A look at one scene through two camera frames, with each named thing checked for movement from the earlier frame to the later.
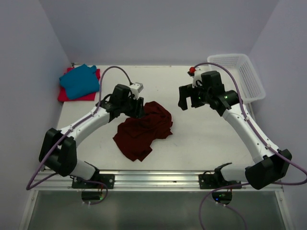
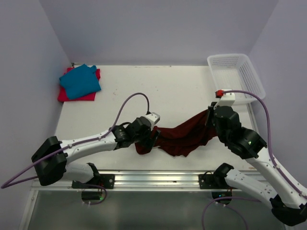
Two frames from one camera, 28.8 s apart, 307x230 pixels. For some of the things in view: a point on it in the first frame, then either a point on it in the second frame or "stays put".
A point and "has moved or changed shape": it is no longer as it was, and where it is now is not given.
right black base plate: [211, 181] stays put
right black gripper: [186, 91] to [208, 122]
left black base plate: [108, 179] stays put
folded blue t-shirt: [80, 81] stays put
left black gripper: [138, 111] to [148, 141]
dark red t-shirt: [135, 135] has moved or changed shape
